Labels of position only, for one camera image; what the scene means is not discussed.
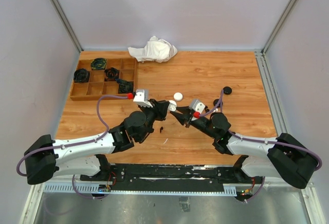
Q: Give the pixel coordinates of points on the white round closed case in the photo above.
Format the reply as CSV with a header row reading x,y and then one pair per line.
x,y
178,96

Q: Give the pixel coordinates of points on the black round case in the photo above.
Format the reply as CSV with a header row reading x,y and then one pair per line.
x,y
218,102
227,90

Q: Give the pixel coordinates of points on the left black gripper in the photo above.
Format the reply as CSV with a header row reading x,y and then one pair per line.
x,y
160,108

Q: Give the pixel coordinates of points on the wooden compartment tray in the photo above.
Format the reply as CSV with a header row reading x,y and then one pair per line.
x,y
97,87

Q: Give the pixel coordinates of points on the dark coiled band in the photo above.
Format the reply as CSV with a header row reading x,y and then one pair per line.
x,y
124,87
98,64
81,75
111,74

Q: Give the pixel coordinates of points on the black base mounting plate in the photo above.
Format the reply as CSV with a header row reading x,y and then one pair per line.
x,y
168,177

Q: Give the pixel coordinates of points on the black round case near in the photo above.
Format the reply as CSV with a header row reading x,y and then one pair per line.
x,y
218,102

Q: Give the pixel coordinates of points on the dark coiled band top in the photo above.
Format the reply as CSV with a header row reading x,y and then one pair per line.
x,y
98,64

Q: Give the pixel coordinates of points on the white earbud charging case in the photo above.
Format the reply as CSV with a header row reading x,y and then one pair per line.
x,y
172,106

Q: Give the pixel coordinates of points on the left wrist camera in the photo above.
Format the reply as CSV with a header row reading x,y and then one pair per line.
x,y
141,98

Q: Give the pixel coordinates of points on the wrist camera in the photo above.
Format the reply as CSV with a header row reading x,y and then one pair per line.
x,y
197,106
141,98

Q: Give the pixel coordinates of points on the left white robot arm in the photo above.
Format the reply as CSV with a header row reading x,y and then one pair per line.
x,y
48,158

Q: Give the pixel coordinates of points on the dark coiled band middle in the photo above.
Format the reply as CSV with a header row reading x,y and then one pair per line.
x,y
111,74

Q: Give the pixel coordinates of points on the dark coiled band left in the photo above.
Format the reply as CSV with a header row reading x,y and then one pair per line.
x,y
81,75

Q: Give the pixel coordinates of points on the dark coiled band lower right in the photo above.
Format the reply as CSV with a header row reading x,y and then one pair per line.
x,y
124,87

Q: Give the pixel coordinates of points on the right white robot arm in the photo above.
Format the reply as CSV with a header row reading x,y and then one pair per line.
x,y
281,157

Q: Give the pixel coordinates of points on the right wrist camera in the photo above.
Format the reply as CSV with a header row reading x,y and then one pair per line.
x,y
197,106

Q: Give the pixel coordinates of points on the black round case far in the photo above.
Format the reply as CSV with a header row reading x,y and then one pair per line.
x,y
227,90

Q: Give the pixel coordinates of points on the crumpled white cloth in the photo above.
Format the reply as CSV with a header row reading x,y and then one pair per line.
x,y
155,50

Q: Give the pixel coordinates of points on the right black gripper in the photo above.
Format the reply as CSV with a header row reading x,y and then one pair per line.
x,y
182,117

